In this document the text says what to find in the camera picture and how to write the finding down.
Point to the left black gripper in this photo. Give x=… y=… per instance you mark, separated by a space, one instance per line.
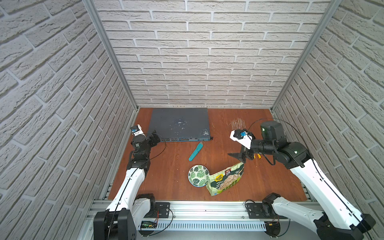
x=152 y=139

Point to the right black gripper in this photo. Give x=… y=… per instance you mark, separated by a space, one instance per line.
x=242 y=155

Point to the green oats bag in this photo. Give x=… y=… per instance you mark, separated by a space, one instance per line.
x=225 y=179

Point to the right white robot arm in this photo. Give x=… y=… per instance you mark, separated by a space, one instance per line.
x=338 y=219

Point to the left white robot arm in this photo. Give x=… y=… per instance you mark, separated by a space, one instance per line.
x=125 y=213

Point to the leaf pattern breakfast bowl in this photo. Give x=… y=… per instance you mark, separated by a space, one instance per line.
x=198 y=176

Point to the yellow black pliers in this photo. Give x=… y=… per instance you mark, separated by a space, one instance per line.
x=257 y=155

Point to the teal utility knife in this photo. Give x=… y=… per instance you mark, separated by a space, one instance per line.
x=196 y=151

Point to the black round connector box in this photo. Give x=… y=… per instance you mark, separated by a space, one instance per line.
x=273 y=229

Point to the small green circuit board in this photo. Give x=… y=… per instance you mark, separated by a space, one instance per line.
x=148 y=225

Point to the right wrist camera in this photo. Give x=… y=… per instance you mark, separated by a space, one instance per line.
x=242 y=137

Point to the grey network switch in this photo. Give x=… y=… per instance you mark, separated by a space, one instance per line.
x=181 y=125

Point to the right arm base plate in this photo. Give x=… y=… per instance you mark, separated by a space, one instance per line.
x=255 y=210

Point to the aluminium front rail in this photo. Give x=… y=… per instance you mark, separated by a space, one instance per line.
x=205 y=210

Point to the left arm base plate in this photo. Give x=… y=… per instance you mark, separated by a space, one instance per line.
x=161 y=210

